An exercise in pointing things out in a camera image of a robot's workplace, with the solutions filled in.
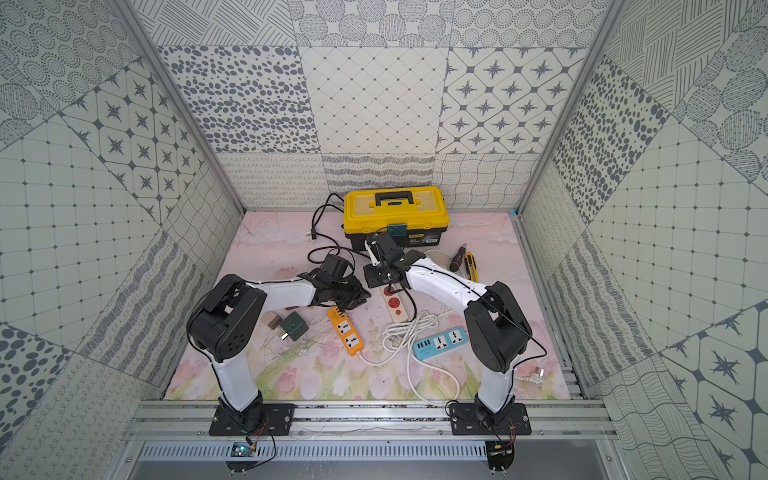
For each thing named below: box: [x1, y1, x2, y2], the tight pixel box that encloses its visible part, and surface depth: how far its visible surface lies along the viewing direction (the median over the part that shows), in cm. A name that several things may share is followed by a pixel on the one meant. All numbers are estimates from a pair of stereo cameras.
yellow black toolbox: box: [343, 186, 449, 250], surface depth 101 cm
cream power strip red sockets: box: [379, 284, 409, 323], surface depth 94 cm
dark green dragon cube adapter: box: [281, 311, 309, 342], surface depth 87 cm
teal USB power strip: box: [413, 327, 468, 360], surface depth 86 cm
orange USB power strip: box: [327, 306, 365, 357], surface depth 88 cm
